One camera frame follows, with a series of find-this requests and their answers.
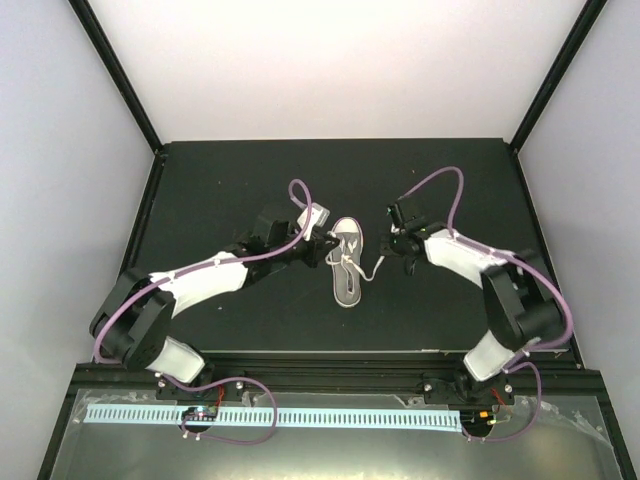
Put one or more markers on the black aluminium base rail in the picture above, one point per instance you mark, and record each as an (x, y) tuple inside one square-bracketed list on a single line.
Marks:
[(439, 380)]

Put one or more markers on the right controller circuit board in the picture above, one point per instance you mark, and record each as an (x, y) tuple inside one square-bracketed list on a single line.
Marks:
[(486, 418)]

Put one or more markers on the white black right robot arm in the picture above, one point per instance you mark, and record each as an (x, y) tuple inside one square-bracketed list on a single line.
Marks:
[(523, 308)]

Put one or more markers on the controller circuit board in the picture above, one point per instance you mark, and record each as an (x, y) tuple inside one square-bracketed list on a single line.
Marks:
[(486, 418), (200, 413)]

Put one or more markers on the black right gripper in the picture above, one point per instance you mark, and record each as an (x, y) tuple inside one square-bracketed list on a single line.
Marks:
[(385, 249)]

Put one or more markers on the black right frame post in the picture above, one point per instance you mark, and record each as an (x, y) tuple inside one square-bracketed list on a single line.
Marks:
[(572, 44)]

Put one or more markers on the black frame post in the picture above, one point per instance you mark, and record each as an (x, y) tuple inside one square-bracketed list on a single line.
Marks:
[(100, 42), (572, 44)]

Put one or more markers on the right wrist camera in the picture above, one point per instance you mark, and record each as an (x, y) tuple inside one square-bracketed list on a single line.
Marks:
[(407, 214)]

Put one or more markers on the grey canvas sneaker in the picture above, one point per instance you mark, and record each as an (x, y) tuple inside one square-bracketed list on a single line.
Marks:
[(347, 291)]

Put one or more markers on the left controller circuit board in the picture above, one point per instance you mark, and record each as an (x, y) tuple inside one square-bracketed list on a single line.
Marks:
[(200, 413)]

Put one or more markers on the black left frame post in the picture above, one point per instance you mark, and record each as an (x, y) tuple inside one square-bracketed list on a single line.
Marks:
[(100, 42)]

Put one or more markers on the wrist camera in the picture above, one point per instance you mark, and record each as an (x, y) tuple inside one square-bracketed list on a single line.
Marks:
[(312, 216), (407, 214)]

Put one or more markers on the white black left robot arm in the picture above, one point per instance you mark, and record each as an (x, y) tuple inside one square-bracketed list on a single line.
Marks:
[(132, 327)]

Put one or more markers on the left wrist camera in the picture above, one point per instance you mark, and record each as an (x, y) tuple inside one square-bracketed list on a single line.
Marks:
[(312, 216)]

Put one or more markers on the light blue slotted cable duct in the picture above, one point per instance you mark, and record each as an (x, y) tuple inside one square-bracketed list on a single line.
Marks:
[(328, 418)]

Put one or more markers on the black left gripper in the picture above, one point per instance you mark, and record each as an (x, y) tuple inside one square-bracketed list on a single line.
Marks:
[(319, 248)]

